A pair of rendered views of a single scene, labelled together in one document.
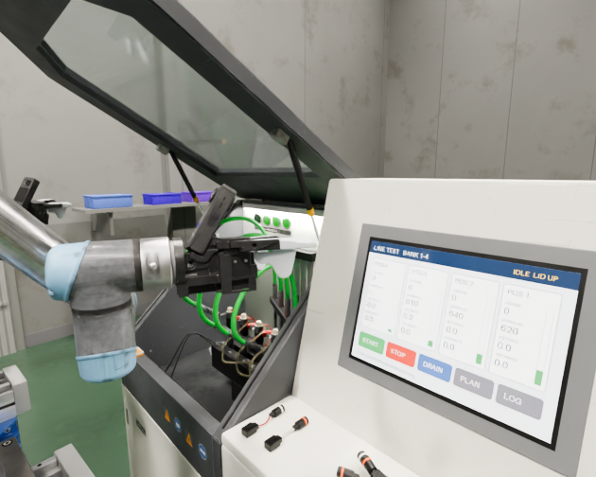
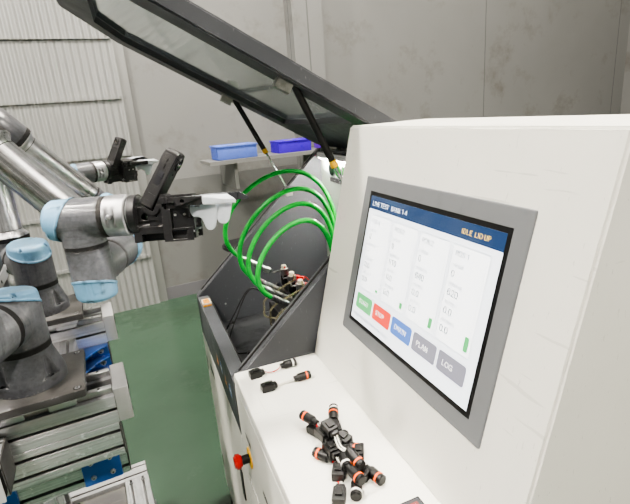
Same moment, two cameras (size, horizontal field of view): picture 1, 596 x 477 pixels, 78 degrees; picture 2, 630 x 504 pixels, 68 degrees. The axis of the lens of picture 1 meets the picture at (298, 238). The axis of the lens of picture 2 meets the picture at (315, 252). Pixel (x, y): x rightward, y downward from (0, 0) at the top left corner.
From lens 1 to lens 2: 0.46 m
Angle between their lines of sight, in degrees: 24
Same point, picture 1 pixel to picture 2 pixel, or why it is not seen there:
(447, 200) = (427, 148)
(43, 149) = (172, 99)
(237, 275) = (178, 227)
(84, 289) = (64, 233)
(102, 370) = (85, 293)
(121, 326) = (95, 263)
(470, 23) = not seen: outside the picture
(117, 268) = (84, 218)
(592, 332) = (508, 299)
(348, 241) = (358, 196)
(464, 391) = (417, 355)
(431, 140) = not seen: outside the picture
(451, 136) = not seen: outside the picture
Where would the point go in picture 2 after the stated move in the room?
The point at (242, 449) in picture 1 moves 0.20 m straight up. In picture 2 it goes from (242, 387) to (232, 309)
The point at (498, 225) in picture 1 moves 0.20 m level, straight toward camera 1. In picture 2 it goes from (458, 178) to (370, 199)
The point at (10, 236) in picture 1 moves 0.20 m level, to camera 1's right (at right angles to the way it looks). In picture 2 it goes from (37, 194) to (114, 193)
